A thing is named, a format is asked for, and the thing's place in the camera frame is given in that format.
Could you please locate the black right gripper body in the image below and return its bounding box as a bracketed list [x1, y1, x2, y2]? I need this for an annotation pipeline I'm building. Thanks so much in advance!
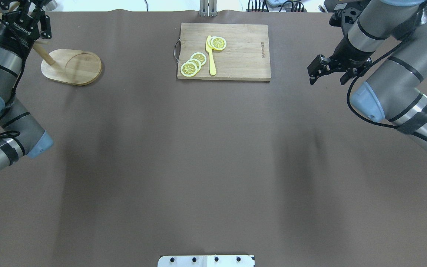
[321, 37, 373, 74]

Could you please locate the wooden cup storage rack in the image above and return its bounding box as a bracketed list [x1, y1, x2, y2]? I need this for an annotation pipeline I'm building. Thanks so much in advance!
[0, 11, 102, 89]

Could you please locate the white camera pole base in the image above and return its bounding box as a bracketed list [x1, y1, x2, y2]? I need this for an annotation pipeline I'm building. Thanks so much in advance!
[157, 254, 255, 267]

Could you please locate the lemon slice toy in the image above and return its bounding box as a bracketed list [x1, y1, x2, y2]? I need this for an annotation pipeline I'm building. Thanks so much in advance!
[190, 52, 207, 66]
[180, 61, 199, 77]
[207, 36, 227, 51]

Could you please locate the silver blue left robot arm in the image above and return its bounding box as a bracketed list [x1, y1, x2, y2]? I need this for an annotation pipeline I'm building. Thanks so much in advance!
[0, 0, 57, 171]

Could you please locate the yellow toy knife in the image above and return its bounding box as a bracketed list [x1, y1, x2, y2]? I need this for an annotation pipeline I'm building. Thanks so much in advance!
[205, 35, 217, 76]

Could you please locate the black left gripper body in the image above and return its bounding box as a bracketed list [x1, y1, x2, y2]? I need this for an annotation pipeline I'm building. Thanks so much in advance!
[0, 0, 53, 42]

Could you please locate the wooden cutting board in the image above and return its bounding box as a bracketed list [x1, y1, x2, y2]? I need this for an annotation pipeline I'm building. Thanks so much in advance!
[177, 22, 271, 82]

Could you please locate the aluminium frame post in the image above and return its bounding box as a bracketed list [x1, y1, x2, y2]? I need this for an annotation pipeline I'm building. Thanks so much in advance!
[199, 0, 218, 17]

